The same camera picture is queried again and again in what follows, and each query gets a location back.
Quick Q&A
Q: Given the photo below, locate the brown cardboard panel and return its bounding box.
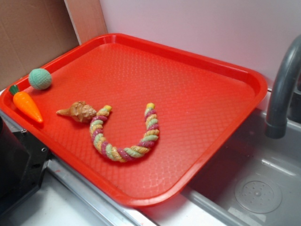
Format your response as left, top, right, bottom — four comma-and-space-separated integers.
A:
0, 0, 79, 89

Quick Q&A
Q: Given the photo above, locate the red plastic tray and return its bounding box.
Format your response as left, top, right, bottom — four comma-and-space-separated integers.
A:
0, 34, 268, 207

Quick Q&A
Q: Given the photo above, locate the grey plastic faucet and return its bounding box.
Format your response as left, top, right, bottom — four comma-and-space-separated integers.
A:
265, 36, 301, 139

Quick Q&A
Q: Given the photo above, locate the grey plastic sink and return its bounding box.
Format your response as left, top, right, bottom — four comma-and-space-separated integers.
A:
143, 111, 301, 226

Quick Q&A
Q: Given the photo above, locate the multicolour twisted rope toy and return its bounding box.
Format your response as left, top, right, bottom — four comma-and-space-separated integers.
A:
89, 103, 159, 163

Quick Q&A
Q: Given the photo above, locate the green textured ball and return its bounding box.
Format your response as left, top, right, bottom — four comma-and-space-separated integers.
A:
28, 68, 52, 90

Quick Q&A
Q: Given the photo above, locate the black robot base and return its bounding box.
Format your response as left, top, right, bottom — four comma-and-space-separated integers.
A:
0, 119, 50, 216

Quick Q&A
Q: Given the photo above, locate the brown toy seashell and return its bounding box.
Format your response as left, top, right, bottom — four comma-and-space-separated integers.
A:
56, 101, 97, 123

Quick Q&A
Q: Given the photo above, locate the orange toy carrot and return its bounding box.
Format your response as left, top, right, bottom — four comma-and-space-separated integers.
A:
9, 85, 44, 124

